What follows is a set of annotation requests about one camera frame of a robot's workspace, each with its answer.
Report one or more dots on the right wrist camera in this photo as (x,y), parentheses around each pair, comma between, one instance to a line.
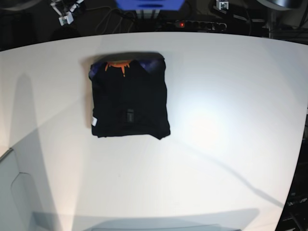
(66,19)

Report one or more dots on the black T-shirt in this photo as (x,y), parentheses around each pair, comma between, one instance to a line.
(129,95)

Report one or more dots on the blue plastic box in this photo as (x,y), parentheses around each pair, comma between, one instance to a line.
(133,5)

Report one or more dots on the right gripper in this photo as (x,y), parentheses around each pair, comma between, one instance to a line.
(62,7)

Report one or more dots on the black power strip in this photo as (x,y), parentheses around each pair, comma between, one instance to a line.
(191,25)

